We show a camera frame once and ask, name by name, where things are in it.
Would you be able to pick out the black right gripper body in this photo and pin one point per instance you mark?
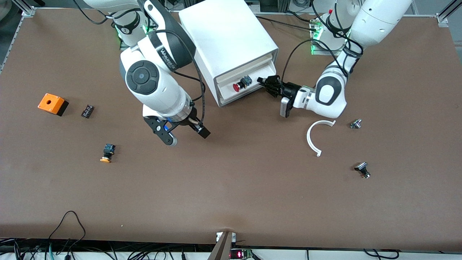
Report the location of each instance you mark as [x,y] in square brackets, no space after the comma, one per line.
[187,122]

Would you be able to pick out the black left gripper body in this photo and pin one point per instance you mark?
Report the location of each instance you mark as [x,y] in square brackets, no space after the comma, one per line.
[290,89]

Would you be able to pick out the red push button switch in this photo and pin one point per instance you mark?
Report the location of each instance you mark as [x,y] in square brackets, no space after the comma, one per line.
[238,86]

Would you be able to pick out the white drawer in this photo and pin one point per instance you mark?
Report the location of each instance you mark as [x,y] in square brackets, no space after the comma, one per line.
[225,95]
[245,66]

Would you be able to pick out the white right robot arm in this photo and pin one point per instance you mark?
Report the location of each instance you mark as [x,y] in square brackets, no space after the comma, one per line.
[151,79]

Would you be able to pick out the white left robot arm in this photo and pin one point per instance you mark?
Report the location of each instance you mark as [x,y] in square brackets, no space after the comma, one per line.
[332,95]

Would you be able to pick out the white drawer cabinet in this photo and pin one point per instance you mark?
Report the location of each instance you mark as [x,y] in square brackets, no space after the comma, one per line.
[231,36]

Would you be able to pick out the white curved plastic arc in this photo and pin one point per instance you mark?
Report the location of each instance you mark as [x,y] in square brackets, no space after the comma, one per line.
[309,139]

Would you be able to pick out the small silver metal part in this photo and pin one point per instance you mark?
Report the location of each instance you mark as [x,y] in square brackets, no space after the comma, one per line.
[355,124]

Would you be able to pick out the small black terminal block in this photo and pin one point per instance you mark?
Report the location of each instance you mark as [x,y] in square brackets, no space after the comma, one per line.
[87,111]

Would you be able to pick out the device with red display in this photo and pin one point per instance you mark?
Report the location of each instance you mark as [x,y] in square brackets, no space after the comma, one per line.
[240,254]

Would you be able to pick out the orange box with hole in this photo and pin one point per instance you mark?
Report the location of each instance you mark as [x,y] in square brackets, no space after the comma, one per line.
[50,103]

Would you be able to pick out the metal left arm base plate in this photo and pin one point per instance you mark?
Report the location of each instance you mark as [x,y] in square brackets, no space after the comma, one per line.
[317,52]

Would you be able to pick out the yellow push button switch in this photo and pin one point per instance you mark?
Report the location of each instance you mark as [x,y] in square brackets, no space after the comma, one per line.
[107,152]

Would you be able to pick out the black selector switch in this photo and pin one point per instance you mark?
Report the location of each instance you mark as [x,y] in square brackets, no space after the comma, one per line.
[362,168]

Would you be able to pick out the aluminium frame profile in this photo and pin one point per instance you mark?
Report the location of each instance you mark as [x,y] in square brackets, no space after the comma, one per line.
[26,9]
[443,18]

